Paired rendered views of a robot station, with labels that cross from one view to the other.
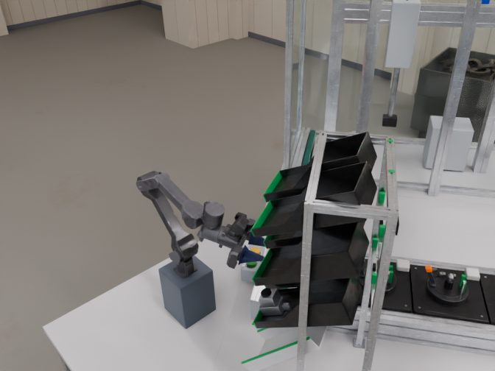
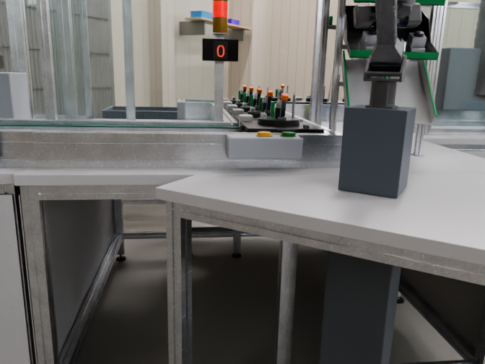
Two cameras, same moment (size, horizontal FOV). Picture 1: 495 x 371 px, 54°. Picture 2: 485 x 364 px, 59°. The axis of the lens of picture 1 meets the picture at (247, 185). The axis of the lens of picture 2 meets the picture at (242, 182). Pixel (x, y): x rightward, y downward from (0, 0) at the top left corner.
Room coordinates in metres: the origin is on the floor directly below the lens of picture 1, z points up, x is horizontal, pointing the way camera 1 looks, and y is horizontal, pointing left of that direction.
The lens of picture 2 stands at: (1.97, 1.09, 1.13)
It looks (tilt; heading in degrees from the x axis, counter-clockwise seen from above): 14 degrees down; 249
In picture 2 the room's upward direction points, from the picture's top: 2 degrees clockwise
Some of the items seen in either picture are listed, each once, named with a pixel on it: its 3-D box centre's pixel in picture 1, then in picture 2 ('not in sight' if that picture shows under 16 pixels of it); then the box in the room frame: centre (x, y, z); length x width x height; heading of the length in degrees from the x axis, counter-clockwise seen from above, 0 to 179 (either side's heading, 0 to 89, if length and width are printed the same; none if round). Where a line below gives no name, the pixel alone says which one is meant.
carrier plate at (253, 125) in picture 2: not in sight; (278, 126); (1.36, -0.21, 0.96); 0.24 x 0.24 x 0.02; 77
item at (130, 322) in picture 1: (198, 319); (377, 189); (1.26, 0.20, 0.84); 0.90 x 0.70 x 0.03; 131
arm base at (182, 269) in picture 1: (185, 263); (382, 94); (1.29, 0.23, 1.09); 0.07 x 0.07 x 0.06; 41
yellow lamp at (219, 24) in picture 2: not in sight; (220, 25); (1.52, -0.37, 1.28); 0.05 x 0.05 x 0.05
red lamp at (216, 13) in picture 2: not in sight; (220, 9); (1.52, -0.37, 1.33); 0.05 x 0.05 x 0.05
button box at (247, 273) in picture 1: (255, 258); (263, 146); (1.49, -0.02, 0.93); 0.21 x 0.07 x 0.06; 167
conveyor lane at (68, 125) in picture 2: not in sight; (188, 140); (1.64, -0.30, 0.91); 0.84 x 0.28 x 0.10; 167
